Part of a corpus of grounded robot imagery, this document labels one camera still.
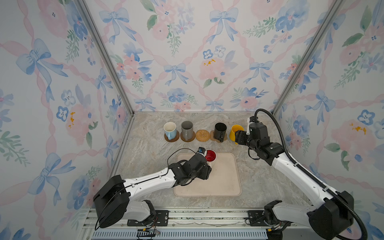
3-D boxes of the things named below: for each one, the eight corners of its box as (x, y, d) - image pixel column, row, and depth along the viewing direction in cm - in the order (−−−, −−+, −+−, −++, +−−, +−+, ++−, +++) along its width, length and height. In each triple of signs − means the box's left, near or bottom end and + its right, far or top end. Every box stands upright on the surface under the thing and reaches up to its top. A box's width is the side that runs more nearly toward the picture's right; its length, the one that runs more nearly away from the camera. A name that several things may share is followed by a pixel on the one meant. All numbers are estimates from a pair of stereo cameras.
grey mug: (182, 144, 104) (181, 133, 94) (183, 132, 111) (181, 120, 101) (193, 144, 104) (193, 133, 94) (193, 132, 111) (193, 120, 101)
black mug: (215, 144, 104) (216, 135, 96) (213, 131, 111) (215, 122, 103) (225, 144, 104) (228, 135, 96) (223, 131, 111) (225, 122, 103)
